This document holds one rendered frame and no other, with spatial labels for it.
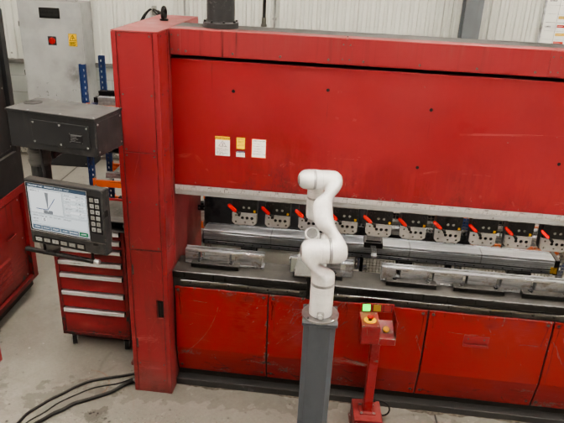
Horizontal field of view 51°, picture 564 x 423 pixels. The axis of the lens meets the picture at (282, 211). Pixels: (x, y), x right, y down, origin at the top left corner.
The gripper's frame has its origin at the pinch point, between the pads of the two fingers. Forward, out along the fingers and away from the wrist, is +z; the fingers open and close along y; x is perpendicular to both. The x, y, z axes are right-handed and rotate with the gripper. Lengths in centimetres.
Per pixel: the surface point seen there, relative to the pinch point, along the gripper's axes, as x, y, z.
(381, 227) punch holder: -15.2, -39.6, -15.4
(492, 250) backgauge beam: -25, -115, 26
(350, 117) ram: -57, -16, -64
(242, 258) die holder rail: 2.7, 42.7, 8.9
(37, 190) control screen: 10, 138, -76
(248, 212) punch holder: -16.6, 39.4, -16.5
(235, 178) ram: -30, 48, -33
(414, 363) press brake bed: 49, -69, 44
